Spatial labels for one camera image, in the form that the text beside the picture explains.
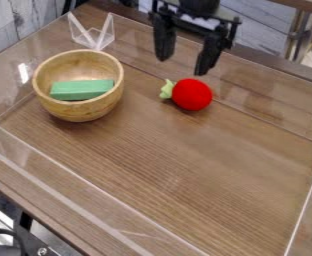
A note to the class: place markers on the black table frame bracket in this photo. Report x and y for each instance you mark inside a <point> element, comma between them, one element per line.
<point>34,246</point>

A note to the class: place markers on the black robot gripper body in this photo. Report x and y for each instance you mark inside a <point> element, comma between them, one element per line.
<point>172,14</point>

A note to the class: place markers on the red plush fruit green leaf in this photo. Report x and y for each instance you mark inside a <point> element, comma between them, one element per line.
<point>189,93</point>

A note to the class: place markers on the metal table leg background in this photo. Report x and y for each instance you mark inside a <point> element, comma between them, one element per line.
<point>299,40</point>

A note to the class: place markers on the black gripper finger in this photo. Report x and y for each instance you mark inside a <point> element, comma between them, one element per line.
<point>215,43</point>
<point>164,37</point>

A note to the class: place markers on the wooden bowl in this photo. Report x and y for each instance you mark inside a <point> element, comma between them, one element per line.
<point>78,65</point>

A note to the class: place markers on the green rectangular block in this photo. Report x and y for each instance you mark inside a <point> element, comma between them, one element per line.
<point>78,90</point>

